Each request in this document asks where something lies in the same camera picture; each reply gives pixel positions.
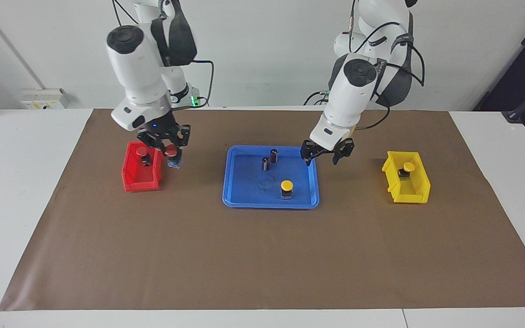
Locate red push button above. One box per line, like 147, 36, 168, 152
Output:
136, 146, 153, 167
165, 146, 185, 170

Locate black base cable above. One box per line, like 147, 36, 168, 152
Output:
304, 91, 331, 106

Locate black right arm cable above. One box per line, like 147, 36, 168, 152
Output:
111, 0, 215, 109

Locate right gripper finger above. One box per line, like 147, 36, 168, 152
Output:
171, 124, 192, 159
136, 129, 166, 154

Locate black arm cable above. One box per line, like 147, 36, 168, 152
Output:
111, 0, 215, 109
347, 0, 426, 130

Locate blue plastic tray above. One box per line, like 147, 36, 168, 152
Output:
222, 145, 320, 209

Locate white wall socket box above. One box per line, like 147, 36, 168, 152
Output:
20, 88, 68, 110

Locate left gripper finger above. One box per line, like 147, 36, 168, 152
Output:
300, 140, 319, 167
333, 138, 355, 166

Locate red plastic bin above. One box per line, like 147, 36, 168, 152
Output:
122, 140, 165, 192

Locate yellow plastic bin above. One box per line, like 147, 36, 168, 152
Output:
382, 151, 431, 204

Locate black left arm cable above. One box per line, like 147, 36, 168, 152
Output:
347, 0, 426, 130

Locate brown table mat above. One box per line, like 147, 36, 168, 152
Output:
0, 108, 525, 312

